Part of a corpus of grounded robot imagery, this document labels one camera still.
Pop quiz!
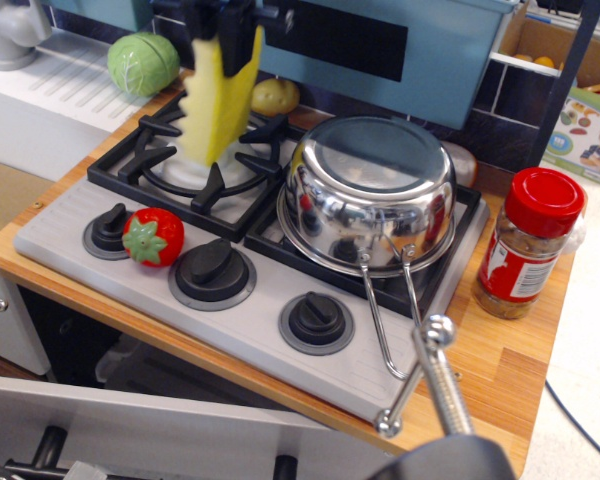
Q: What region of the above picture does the black metal post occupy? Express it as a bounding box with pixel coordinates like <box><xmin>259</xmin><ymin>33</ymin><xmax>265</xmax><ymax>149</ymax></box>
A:
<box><xmin>522</xmin><ymin>0</ymin><xmax>600</xmax><ymax>168</ymax></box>

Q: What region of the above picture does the yellow toy potato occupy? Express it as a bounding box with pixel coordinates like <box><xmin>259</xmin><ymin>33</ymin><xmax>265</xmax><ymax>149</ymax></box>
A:
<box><xmin>251</xmin><ymin>78</ymin><xmax>300</xmax><ymax>117</ymax></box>

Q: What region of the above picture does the black right stove knob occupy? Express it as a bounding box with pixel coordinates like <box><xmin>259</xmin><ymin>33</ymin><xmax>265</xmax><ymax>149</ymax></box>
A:
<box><xmin>278</xmin><ymin>291</ymin><xmax>355</xmax><ymax>356</ymax></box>

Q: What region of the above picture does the black stove knob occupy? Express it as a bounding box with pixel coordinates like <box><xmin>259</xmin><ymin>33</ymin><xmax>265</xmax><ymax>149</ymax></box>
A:
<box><xmin>278</xmin><ymin>291</ymin><xmax>355</xmax><ymax>356</ymax></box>
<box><xmin>168</xmin><ymin>239</ymin><xmax>257</xmax><ymax>312</ymax></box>
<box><xmin>82</xmin><ymin>203</ymin><xmax>133</xmax><ymax>261</ymax></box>

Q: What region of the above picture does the black left stove knob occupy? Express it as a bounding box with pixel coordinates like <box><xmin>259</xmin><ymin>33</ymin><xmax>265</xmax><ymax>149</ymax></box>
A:
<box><xmin>82</xmin><ymin>203</ymin><xmax>133</xmax><ymax>261</ymax></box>

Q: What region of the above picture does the grey toy faucet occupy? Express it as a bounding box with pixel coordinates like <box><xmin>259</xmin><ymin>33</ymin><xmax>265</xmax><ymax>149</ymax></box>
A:
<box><xmin>0</xmin><ymin>0</ymin><xmax>52</xmax><ymax>71</ymax></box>

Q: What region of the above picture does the black cable on floor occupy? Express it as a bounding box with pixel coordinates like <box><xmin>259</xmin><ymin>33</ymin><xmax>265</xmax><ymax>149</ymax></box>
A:
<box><xmin>544</xmin><ymin>379</ymin><xmax>600</xmax><ymax>472</ymax></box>

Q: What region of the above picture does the chrome metal clamp rod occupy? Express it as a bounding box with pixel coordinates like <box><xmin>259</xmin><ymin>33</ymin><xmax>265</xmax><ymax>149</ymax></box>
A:
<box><xmin>374</xmin><ymin>314</ymin><xmax>475</xmax><ymax>438</ymax></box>

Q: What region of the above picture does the black middle stove knob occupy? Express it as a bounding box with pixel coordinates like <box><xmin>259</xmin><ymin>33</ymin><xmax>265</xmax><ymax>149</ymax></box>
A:
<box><xmin>168</xmin><ymin>239</ymin><xmax>257</xmax><ymax>312</ymax></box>

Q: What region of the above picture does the red toy strawberry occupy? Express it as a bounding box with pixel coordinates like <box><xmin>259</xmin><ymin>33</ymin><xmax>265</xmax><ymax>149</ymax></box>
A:
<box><xmin>122</xmin><ymin>207</ymin><xmax>185</xmax><ymax>267</ymax></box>

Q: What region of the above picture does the yellow serrated sponge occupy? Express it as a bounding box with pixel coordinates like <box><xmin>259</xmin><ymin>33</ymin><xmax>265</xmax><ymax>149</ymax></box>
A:
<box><xmin>178</xmin><ymin>27</ymin><xmax>264</xmax><ymax>166</ymax></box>

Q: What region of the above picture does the black right burner grate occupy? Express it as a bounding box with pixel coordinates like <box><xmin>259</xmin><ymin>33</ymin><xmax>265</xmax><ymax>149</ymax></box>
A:
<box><xmin>244</xmin><ymin>186</ymin><xmax>489</xmax><ymax>315</ymax></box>

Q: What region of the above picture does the upside-down stainless steel pot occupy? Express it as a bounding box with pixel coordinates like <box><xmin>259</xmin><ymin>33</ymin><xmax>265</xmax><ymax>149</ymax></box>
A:
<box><xmin>276</xmin><ymin>116</ymin><xmax>456</xmax><ymax>380</ymax></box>

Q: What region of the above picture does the toy food picture box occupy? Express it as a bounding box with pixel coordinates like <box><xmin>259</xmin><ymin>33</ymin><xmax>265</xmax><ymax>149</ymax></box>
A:
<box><xmin>543</xmin><ymin>87</ymin><xmax>600</xmax><ymax>184</ymax></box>

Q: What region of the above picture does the green toy cabbage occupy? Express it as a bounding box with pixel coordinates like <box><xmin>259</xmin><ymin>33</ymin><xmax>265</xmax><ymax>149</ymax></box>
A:
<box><xmin>107</xmin><ymin>32</ymin><xmax>180</xmax><ymax>97</ymax></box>

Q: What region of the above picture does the cardboard box with toys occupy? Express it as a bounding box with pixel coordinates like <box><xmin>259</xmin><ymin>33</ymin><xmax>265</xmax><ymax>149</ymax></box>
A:
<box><xmin>496</xmin><ymin>1</ymin><xmax>600</xmax><ymax>88</ymax></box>

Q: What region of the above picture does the grey toy stove top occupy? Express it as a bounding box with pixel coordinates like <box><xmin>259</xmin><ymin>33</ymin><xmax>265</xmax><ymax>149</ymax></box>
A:
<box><xmin>12</xmin><ymin>89</ymin><xmax>491</xmax><ymax>424</ymax></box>

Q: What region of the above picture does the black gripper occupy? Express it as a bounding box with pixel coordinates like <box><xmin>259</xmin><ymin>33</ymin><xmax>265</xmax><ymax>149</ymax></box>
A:
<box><xmin>180</xmin><ymin>0</ymin><xmax>294</xmax><ymax>77</ymax></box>

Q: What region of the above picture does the grey oven door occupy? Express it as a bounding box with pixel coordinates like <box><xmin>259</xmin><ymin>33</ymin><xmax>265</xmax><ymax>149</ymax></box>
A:
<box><xmin>0</xmin><ymin>377</ymin><xmax>393</xmax><ymax>479</ymax></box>

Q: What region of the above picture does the black burner grate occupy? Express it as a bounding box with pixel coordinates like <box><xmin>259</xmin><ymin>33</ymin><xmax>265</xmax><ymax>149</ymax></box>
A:
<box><xmin>244</xmin><ymin>186</ymin><xmax>489</xmax><ymax>315</ymax></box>
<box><xmin>87</xmin><ymin>99</ymin><xmax>304</xmax><ymax>242</ymax></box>

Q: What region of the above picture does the red-lidded spice jar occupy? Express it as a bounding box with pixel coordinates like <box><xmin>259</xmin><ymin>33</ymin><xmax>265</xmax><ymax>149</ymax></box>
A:
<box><xmin>473</xmin><ymin>167</ymin><xmax>586</xmax><ymax>319</ymax></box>

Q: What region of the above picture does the black left burner grate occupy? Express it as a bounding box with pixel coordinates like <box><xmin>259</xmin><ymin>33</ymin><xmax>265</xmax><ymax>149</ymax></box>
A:
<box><xmin>87</xmin><ymin>99</ymin><xmax>304</xmax><ymax>242</ymax></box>

